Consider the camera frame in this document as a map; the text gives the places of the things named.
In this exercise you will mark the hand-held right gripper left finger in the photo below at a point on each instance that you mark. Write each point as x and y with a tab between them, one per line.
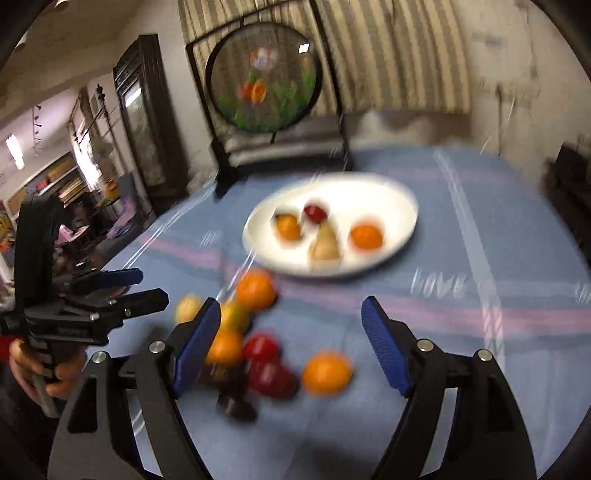
198	346

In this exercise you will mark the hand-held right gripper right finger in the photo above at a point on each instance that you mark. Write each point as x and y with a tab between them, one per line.
385	346

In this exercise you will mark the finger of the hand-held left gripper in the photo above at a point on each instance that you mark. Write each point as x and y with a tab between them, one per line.
143	301
122	277

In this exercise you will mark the orange tangerine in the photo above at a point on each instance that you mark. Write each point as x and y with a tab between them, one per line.
226	348
288	227
366	236
255	290

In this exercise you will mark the small yellow fruit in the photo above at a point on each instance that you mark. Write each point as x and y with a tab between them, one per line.
187	308

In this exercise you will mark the yellow green fruit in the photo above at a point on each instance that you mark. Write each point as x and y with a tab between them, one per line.
236	318

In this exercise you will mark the bright red fruit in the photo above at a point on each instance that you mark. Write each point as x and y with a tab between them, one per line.
261	347

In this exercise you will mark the large orange fruit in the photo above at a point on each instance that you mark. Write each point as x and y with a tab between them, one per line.
327	373

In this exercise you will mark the dark brown fruit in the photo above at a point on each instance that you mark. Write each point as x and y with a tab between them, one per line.
238	401

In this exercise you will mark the dark red plum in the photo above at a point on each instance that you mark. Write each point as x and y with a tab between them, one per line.
315	213
272	379

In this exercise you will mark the pale tan fruit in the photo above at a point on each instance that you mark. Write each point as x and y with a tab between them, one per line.
325	247

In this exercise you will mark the white plate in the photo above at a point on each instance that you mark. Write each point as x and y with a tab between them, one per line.
383	203

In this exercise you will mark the person's left hand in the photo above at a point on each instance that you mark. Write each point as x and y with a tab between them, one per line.
69	374

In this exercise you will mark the ceiling light panel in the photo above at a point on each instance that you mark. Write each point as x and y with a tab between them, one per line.
14	150

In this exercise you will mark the blue striped tablecloth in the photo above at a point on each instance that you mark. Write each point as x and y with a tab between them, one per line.
461	230

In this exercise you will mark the round goldfish screen with stand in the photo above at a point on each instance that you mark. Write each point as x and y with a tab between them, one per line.
263	78

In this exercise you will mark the black side desk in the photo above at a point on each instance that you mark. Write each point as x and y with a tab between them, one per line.
570	184

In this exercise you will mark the striped curtain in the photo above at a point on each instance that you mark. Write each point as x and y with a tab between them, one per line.
392	55

